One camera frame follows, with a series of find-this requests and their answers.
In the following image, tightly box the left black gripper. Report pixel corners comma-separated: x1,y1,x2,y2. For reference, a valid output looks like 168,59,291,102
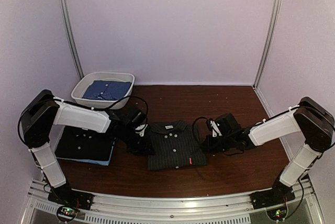
120,126,155,156

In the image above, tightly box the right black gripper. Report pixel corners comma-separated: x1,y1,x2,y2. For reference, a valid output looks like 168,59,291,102
200,135,235,153

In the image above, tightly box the dark pinstriped long sleeve shirt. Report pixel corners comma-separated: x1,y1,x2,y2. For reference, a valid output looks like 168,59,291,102
144,120,207,171

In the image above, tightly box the black shirt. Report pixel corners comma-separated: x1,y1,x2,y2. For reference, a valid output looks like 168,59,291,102
55,126,115,165

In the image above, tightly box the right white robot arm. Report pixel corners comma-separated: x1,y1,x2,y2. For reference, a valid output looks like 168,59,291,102
200,97,334,204

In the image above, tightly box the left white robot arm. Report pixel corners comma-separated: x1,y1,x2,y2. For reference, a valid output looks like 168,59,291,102
17,89,155,205

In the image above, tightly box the blue patterned shirt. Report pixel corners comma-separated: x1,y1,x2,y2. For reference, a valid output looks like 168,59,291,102
82,80,132,101

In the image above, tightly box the white plastic basin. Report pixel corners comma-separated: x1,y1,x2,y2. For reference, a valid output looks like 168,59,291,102
71,72,135,109

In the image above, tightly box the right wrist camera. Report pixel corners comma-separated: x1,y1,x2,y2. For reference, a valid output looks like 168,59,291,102
206,119,222,138

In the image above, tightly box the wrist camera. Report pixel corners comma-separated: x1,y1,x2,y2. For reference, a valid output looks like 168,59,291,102
135,123,148,137
206,119,222,138

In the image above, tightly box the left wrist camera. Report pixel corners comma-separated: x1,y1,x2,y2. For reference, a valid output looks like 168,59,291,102
135,123,148,137

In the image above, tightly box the right black cable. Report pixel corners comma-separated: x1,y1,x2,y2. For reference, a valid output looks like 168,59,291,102
192,116,213,143

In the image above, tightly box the black cable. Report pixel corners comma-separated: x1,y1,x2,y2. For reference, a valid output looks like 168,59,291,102
104,95,149,125
192,116,213,143

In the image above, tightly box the left black cable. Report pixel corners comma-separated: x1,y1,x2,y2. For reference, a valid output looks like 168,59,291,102
104,95,149,125

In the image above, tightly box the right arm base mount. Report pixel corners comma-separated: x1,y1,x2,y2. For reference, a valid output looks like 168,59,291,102
250,182,295,221

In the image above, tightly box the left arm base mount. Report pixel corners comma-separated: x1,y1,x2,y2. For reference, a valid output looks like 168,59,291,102
48,183,94,223

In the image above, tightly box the aluminium front rail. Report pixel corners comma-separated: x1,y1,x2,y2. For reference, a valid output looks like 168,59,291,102
18,179,325,223

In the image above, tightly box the right aluminium frame post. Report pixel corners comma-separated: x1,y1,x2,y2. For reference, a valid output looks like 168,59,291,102
253,0,282,89

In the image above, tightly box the aluminium frame post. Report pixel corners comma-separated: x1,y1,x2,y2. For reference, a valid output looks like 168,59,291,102
59,0,84,79
253,0,282,89

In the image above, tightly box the left aluminium frame post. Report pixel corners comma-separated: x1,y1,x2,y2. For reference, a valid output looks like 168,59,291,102
59,0,84,79

